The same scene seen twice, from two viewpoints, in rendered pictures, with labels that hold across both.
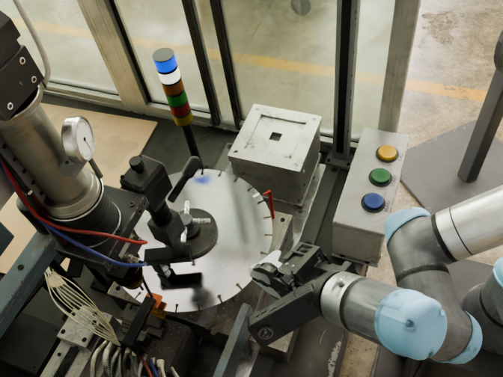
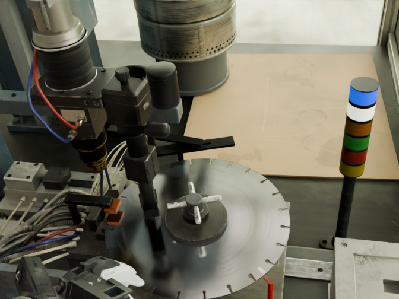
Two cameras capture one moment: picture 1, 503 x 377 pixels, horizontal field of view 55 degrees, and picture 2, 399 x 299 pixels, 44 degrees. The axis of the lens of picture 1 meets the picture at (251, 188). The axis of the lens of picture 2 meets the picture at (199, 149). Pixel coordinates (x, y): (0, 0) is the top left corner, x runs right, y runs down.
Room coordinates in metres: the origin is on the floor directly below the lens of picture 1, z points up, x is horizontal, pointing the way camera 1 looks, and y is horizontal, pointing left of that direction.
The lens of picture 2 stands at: (0.39, -0.45, 1.62)
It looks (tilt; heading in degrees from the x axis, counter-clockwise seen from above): 40 degrees down; 75
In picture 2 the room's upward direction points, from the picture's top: 6 degrees counter-clockwise
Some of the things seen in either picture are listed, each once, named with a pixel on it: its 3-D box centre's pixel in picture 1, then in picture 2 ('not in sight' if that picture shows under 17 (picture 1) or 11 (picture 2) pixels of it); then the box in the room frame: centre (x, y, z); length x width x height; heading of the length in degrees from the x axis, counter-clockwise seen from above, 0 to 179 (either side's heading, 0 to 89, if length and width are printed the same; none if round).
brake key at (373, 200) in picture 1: (373, 203); not in sight; (0.56, -0.25, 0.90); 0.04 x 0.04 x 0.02
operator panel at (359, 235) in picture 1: (370, 195); not in sight; (0.62, -0.27, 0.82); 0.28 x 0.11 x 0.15; 150
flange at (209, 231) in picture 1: (188, 230); (196, 214); (0.53, 0.14, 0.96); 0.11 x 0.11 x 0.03
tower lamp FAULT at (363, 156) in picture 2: (179, 105); (354, 150); (0.84, 0.12, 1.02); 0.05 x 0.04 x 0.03; 60
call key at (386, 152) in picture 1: (387, 153); not in sight; (0.68, -0.32, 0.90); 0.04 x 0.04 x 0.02
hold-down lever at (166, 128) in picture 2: (174, 176); (146, 121); (0.47, 0.11, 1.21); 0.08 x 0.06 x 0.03; 150
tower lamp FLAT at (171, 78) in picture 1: (168, 72); (361, 107); (0.84, 0.12, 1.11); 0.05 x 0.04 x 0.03; 60
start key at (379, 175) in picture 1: (380, 177); not in sight; (0.62, -0.28, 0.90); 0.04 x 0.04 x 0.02
